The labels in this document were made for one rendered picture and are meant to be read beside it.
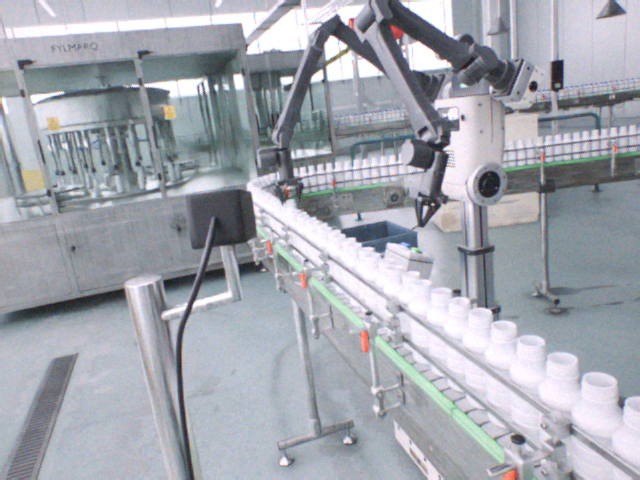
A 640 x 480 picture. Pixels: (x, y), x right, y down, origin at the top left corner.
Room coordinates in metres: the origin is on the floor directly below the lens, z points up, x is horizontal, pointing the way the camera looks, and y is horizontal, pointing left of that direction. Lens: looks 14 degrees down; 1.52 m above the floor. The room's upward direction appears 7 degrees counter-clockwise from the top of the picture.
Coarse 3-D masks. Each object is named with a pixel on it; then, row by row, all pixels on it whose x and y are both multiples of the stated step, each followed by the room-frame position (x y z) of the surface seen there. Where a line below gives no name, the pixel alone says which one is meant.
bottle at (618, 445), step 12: (636, 396) 0.50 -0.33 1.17; (624, 408) 0.49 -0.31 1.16; (636, 408) 0.50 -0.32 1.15; (624, 420) 0.49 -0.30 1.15; (636, 420) 0.47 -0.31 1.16; (624, 432) 0.49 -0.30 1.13; (636, 432) 0.47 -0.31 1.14; (612, 444) 0.49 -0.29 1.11; (624, 444) 0.48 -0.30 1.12; (636, 444) 0.47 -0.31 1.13; (624, 456) 0.47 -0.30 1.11; (636, 456) 0.46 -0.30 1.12; (612, 468) 0.49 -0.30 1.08; (636, 468) 0.46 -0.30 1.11
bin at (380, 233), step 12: (348, 228) 2.38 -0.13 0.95; (360, 228) 2.40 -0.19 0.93; (372, 228) 2.42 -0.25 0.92; (384, 228) 2.44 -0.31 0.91; (396, 228) 2.34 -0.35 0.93; (408, 228) 2.23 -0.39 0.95; (360, 240) 2.40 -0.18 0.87; (372, 240) 2.09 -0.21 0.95; (384, 240) 2.10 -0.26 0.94; (396, 240) 2.12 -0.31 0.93; (408, 240) 2.14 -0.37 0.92
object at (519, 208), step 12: (516, 120) 5.52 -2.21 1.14; (528, 120) 5.52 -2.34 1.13; (516, 132) 5.52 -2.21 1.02; (528, 132) 5.52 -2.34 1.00; (516, 144) 5.52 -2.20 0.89; (444, 204) 5.54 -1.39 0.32; (456, 204) 5.54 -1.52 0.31; (504, 204) 5.52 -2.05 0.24; (516, 204) 5.52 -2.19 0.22; (528, 204) 5.52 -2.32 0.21; (444, 216) 5.54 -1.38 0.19; (456, 216) 5.54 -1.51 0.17; (492, 216) 5.53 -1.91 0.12; (504, 216) 5.52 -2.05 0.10; (516, 216) 5.53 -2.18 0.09; (528, 216) 5.53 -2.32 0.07; (444, 228) 5.55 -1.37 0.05; (456, 228) 5.54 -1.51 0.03
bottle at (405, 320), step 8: (408, 272) 1.01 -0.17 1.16; (416, 272) 1.01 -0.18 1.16; (408, 280) 0.98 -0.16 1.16; (416, 280) 0.98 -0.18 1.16; (408, 288) 0.98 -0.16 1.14; (400, 296) 0.99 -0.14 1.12; (408, 296) 0.98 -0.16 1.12; (408, 304) 0.97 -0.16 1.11; (400, 320) 1.00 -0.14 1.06; (408, 320) 0.97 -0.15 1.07; (408, 328) 0.98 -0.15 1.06; (408, 336) 0.98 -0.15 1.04
